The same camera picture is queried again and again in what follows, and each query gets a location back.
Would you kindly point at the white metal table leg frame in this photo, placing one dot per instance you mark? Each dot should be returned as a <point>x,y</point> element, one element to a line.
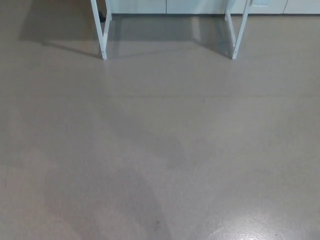
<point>240,32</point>
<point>102,37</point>

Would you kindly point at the white cabinet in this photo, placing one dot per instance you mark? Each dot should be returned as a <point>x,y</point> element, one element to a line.
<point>190,5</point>

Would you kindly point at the small black floor object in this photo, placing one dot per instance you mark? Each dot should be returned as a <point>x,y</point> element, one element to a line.
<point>101,15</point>

